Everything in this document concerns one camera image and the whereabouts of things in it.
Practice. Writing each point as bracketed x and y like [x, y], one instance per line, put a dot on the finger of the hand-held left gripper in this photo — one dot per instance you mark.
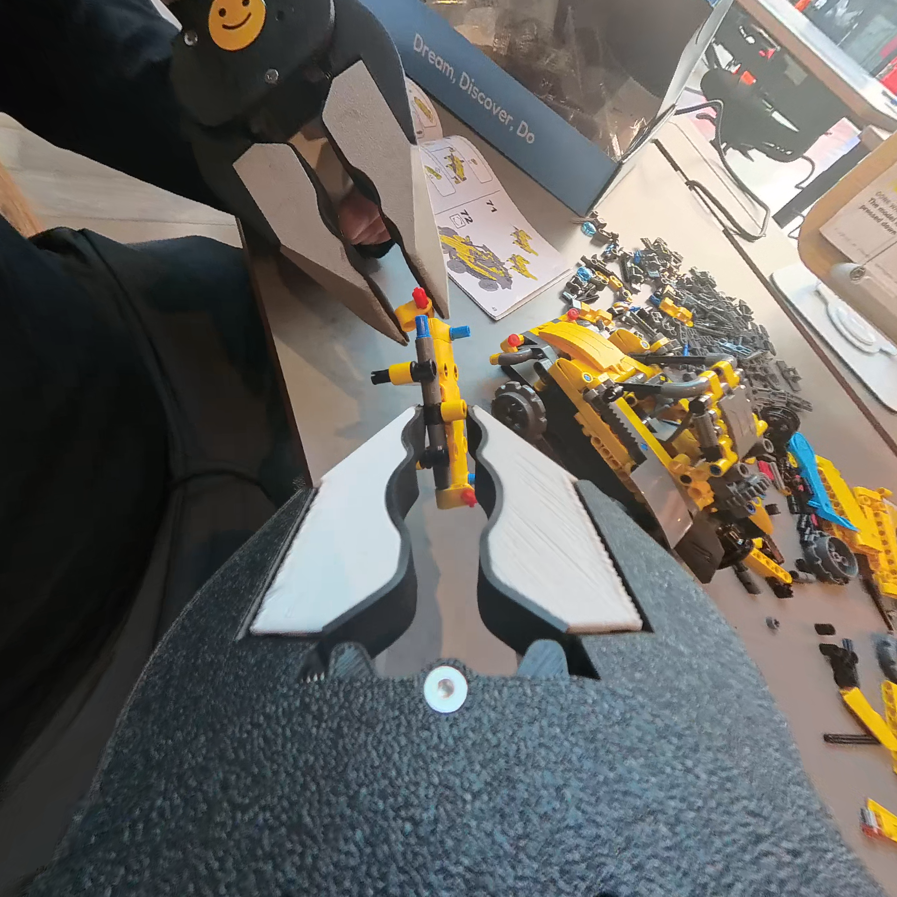
[294, 203]
[385, 154]

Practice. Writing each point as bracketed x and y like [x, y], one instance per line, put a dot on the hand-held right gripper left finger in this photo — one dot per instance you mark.
[336, 553]

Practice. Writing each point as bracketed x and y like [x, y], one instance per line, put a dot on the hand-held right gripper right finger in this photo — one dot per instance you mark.
[553, 553]

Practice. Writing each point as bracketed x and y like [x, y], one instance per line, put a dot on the yellow brick subassembly blue pins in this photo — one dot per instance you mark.
[441, 406]

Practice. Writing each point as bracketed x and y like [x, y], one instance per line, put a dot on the person's left forearm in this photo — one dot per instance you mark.
[84, 91]

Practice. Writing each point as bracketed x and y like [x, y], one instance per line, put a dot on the grey desk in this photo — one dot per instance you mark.
[736, 666]

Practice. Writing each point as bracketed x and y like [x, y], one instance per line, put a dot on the person's left hand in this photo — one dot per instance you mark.
[361, 221]

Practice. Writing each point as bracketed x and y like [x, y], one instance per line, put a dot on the brick instruction booklet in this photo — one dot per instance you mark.
[490, 238]

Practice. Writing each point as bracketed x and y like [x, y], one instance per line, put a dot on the dark blue cardboard box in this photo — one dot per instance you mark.
[511, 105]

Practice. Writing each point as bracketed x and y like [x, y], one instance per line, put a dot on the yellow toy brick car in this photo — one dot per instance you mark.
[631, 399]

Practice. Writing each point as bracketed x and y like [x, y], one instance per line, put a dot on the clear plastic bag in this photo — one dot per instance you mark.
[574, 63]

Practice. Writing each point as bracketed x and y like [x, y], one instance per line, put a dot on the yellow beam with black pins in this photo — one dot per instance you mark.
[767, 564]

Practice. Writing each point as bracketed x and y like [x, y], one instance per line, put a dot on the person's dark clothed body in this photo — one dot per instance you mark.
[84, 455]

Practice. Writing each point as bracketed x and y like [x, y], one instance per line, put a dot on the blue brick panel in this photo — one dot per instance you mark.
[816, 483]

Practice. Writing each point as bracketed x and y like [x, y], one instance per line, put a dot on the loose dark tyre wheel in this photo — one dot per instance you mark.
[834, 557]

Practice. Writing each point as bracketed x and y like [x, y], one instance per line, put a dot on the pile of dark small bricks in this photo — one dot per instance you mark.
[701, 294]

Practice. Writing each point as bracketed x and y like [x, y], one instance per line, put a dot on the cluster of yellow beams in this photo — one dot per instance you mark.
[869, 511]

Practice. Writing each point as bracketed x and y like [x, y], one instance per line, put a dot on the grey wheel hub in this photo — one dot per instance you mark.
[886, 655]

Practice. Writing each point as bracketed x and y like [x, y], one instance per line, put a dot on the black axle rod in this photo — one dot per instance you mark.
[851, 738]

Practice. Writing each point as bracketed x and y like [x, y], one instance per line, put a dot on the yellow beam assembly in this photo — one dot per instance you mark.
[872, 715]

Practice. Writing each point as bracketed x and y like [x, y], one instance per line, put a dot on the small yellow orange brick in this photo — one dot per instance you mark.
[879, 820]

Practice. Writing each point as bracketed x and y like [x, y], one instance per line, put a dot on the wooden board with printed sheet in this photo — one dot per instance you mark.
[855, 217]

